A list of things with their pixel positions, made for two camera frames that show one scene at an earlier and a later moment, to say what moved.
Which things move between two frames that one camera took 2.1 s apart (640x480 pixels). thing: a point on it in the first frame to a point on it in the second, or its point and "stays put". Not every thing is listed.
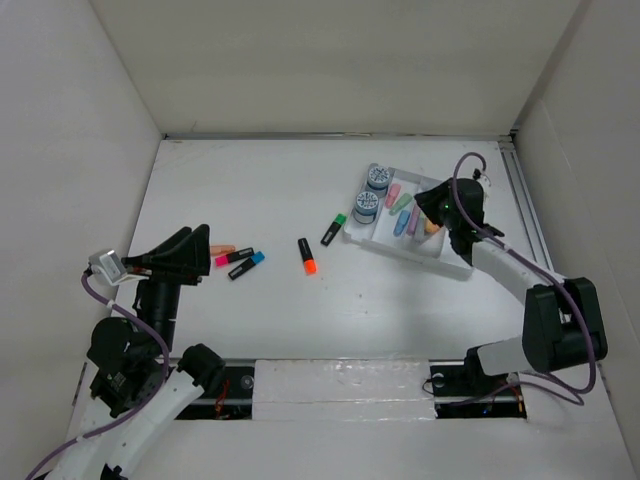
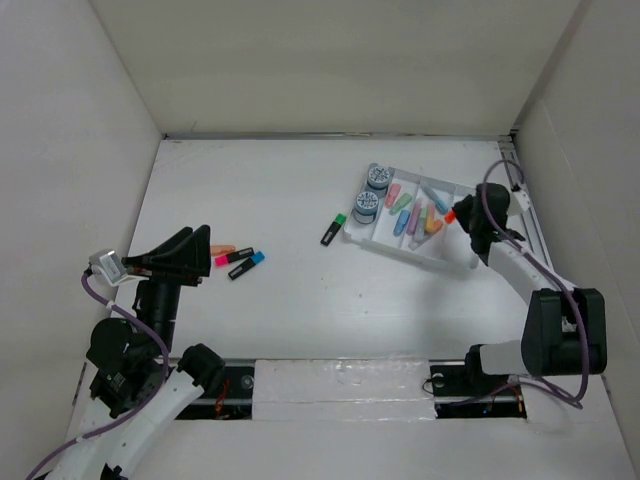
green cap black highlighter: (339, 221) stays put
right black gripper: (427, 200) to (460, 209)
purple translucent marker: (413, 219) stays put
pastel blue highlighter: (401, 221) stays put
